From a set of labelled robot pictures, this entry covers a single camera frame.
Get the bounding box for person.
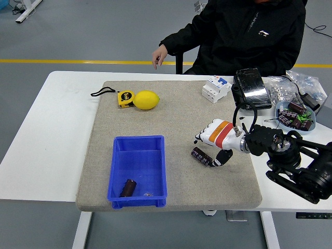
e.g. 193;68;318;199
159;0;308;77

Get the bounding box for black table control panel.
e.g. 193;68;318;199
296;212;329;220

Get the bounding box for background floor cables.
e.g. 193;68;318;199
11;2;36;15

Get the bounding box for yellow tape measure black strap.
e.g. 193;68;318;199
90;87;136;109

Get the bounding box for small white floor item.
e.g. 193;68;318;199
193;0;209;12

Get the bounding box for black floor cable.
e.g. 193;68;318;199
305;22;332;39

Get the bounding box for person's right hand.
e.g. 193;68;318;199
151;44;168;70

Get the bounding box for black office chair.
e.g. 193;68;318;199
175;50;185;75

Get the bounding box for blue plastic box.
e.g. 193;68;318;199
107;135;168;210

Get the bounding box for dark cylindrical battery grey stripe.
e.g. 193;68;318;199
190;146;213;167

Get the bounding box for white table leg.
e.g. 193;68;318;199
260;211;281;249
72;211;93;249

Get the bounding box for black power adapter with cord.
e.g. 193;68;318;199
280;75;321;112

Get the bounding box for clear plastic bag of parts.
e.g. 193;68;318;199
264;70;328;105

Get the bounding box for thin black wire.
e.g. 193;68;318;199
240;116;280;128

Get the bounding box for yellow lemon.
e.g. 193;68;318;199
132;90;160;110

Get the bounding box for dark brown cylindrical battery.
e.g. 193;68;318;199
119;178;137;198

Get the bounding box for light blue bowl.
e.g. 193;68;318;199
274;101;317;135

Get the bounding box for robot right hand white shell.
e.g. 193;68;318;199
193;118;245;169

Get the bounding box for white circuit breaker blue switch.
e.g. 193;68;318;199
201;75;232;104

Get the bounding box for grey-brown mat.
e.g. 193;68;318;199
75;80;262;212

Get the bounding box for white background desk leg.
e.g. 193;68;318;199
15;0;44;24

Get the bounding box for grey bracket under table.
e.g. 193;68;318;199
225;210;248;223

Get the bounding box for black wrapped case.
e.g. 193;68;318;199
230;68;272;111

